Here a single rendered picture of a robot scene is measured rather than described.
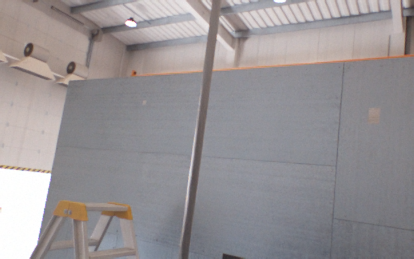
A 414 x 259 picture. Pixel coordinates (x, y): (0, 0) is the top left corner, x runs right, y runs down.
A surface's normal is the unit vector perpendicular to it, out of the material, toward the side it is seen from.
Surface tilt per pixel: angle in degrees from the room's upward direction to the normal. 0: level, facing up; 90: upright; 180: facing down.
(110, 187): 90
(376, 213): 90
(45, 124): 90
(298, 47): 90
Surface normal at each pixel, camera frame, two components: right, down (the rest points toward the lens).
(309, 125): -0.50, -0.20
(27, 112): 0.86, 0.03
